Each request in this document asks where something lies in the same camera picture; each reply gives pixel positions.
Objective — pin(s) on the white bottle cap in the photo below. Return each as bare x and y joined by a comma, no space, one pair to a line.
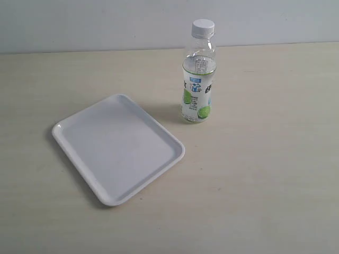
203,29

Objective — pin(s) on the white rectangular plastic tray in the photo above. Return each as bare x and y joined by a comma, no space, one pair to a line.
117,148

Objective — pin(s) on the clear plastic drink bottle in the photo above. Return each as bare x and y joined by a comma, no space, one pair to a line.
199,67

